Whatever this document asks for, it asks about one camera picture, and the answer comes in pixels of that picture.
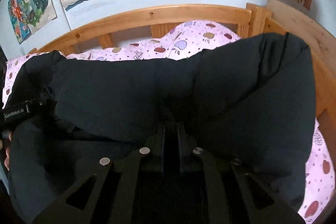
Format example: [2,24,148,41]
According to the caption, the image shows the black puffer jacket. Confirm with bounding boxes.
[3,32,317,224]

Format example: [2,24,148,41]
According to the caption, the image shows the person's left hand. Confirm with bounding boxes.
[1,131,13,170]

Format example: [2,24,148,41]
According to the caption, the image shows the swimming girl blue drawing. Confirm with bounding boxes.
[8,0,31,44]

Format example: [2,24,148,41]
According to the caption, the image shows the pink apple print duvet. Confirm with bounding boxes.
[2,19,336,224]

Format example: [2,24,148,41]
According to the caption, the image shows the wooden bed frame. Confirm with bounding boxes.
[31,0,335,159]

